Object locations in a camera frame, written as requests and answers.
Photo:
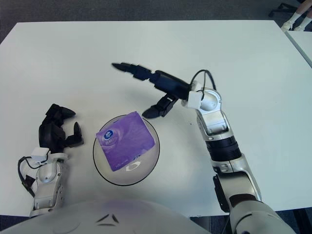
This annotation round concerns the black office chair base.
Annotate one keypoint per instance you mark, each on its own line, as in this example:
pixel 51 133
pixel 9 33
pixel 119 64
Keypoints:
pixel 282 6

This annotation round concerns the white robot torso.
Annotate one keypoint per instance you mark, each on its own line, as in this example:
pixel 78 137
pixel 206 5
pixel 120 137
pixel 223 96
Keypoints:
pixel 146 214

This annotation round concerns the white plate with black rim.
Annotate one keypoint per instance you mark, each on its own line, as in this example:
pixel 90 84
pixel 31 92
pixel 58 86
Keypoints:
pixel 148 165

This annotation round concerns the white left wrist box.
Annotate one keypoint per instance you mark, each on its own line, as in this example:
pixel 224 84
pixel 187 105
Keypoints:
pixel 40 154

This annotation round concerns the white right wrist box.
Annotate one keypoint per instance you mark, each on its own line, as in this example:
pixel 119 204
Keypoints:
pixel 194 100

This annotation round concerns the white neighbouring table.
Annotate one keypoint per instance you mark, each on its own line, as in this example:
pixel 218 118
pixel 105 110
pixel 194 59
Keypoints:
pixel 302 41

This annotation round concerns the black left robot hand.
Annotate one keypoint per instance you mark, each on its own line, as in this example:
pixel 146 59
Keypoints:
pixel 48 136

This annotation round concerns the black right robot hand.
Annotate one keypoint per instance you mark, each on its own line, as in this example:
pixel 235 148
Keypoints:
pixel 170 84

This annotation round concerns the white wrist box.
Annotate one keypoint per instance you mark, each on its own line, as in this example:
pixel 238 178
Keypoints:
pixel 194 100
pixel 40 154

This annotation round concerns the purple tissue paper pack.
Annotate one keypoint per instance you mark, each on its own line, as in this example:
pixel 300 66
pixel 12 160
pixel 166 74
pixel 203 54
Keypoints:
pixel 126 139

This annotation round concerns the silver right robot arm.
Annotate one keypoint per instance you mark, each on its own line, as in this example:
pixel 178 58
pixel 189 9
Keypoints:
pixel 214 122

